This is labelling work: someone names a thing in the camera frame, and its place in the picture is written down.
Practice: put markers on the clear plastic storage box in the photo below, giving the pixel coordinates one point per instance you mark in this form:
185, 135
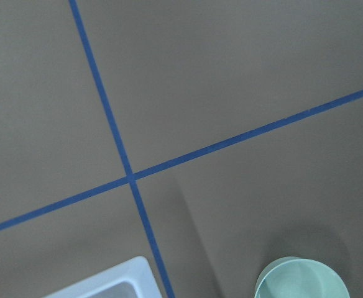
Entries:
132, 278

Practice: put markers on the light green bowl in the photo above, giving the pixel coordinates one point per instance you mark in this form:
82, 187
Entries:
299, 277

